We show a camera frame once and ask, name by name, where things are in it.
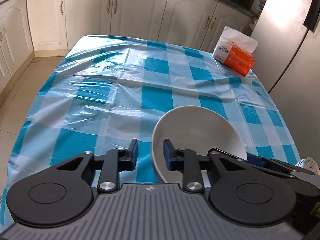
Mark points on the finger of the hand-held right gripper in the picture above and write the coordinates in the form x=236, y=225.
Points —
x=256, y=160

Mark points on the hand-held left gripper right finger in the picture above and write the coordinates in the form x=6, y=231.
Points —
x=168, y=155

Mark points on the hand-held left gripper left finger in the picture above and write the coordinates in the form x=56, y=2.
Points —
x=135, y=152

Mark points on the blue floral bowl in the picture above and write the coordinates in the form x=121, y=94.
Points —
x=310, y=165

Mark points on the white bowl with pink pattern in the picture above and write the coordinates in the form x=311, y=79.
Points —
x=200, y=130

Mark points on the blue checkered plastic tablecloth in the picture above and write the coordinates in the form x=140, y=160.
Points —
x=100, y=92

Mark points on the orange and white tissue pack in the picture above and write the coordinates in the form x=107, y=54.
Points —
x=235, y=57

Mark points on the cream base cabinets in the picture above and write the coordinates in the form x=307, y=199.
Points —
x=82, y=17

